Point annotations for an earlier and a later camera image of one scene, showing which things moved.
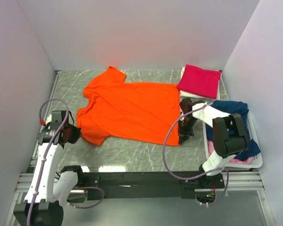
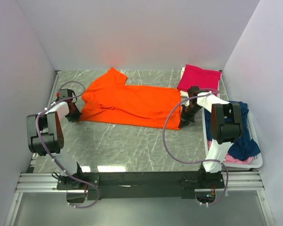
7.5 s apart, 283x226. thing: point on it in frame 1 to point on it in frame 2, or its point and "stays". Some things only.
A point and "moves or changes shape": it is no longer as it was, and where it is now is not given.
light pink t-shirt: x=244 y=161 stays
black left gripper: x=76 y=135 to x=78 y=114
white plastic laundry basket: x=256 y=161 stays
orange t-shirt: x=147 y=112 moves or changes shape
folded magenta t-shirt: x=200 y=81 stays
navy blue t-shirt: x=240 y=108 stays
